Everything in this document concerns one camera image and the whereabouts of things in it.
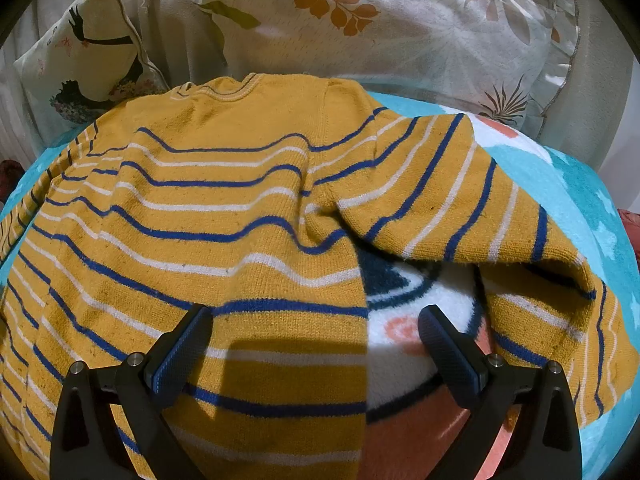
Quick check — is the small bird print cushion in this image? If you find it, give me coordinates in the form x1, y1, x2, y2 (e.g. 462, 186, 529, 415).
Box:
13, 0, 171, 126

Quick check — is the beige embossed sheet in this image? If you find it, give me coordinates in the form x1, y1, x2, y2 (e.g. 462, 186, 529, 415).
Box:
0, 0, 236, 161

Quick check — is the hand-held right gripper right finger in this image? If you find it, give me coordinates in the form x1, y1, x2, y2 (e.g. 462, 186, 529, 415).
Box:
418, 305, 585, 480

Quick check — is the turquoise cartoon printed blanket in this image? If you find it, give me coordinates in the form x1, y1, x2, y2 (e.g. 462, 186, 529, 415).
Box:
0, 91, 640, 480

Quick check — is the large floral ruffled pillow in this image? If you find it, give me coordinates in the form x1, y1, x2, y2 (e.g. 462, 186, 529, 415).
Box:
188, 0, 581, 136

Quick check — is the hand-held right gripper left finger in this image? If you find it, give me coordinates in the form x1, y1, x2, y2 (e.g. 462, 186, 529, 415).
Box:
49, 303, 215, 480

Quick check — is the yellow striped knit sweater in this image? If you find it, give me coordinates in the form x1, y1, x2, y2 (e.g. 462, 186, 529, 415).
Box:
0, 73, 627, 480

